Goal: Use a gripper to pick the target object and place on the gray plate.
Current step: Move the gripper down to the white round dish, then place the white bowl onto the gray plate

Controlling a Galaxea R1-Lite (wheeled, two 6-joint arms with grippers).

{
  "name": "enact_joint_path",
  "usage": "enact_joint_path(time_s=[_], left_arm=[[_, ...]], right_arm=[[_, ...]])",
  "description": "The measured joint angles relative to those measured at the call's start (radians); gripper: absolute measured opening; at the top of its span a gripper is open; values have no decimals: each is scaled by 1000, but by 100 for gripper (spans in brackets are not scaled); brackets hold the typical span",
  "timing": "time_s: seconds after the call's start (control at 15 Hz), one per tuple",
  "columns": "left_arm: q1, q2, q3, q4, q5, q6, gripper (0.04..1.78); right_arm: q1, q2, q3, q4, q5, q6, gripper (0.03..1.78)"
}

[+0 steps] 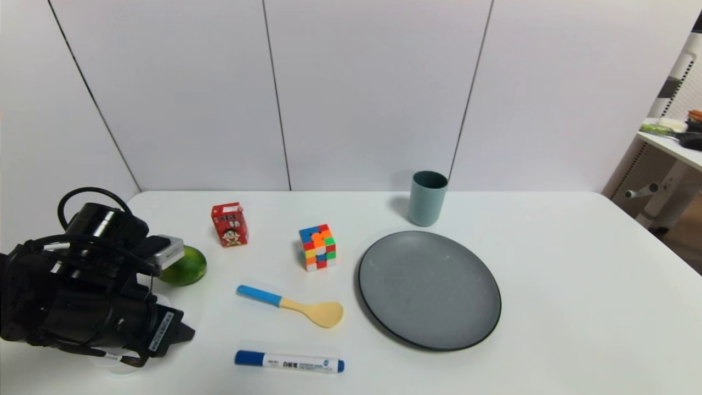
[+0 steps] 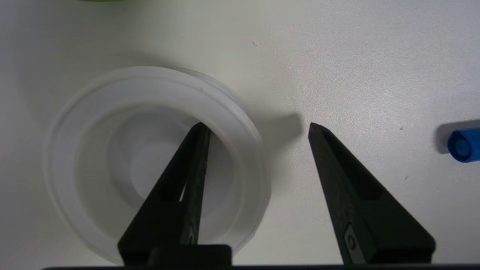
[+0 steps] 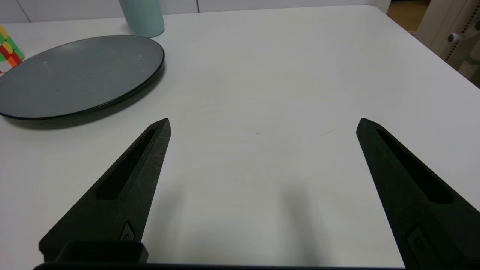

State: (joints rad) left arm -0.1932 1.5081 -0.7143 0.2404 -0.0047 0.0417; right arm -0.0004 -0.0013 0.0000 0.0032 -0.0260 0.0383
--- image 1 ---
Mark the blue whiteboard marker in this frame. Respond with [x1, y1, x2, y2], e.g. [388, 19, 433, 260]
[235, 349, 346, 374]

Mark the multicoloured puzzle cube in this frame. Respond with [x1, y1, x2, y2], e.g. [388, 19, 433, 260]
[299, 223, 337, 272]

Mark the blue-handled yellow spoon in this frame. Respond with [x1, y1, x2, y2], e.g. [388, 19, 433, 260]
[237, 284, 344, 329]

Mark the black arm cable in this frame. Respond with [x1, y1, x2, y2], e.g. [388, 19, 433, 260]
[57, 187, 133, 231]

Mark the green lime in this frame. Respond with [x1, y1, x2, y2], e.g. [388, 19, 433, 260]
[159, 245, 208, 286]

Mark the red milk carton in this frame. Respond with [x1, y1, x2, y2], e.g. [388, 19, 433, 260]
[212, 202, 250, 248]

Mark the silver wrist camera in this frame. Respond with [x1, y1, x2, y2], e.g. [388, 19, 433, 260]
[147, 235, 185, 270]

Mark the white desk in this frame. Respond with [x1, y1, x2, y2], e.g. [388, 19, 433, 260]
[624, 118, 702, 232]

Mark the grey-blue cup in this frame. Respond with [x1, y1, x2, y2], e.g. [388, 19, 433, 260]
[407, 171, 449, 228]

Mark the gray round plate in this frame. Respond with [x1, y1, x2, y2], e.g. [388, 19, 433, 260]
[358, 230, 502, 351]

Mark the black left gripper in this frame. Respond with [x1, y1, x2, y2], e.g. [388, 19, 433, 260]
[106, 289, 196, 360]

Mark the white pegboard panel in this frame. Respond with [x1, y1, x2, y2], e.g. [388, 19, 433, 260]
[647, 33, 702, 122]

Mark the white round plastic lid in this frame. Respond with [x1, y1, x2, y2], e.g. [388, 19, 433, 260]
[88, 294, 173, 377]

